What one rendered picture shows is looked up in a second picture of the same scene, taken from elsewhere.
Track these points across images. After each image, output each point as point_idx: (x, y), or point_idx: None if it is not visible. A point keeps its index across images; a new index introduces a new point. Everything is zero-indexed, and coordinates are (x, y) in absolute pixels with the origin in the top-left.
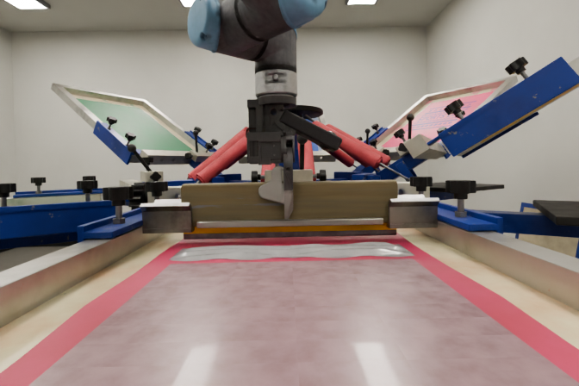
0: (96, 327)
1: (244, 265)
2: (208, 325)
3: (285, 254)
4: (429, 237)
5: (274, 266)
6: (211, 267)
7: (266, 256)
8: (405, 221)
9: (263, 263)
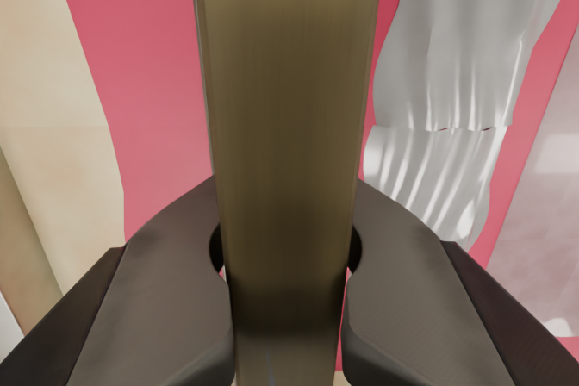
0: None
1: (528, 226)
2: None
3: (488, 143)
4: None
5: (566, 165)
6: (513, 278)
7: (487, 189)
8: None
9: (526, 190)
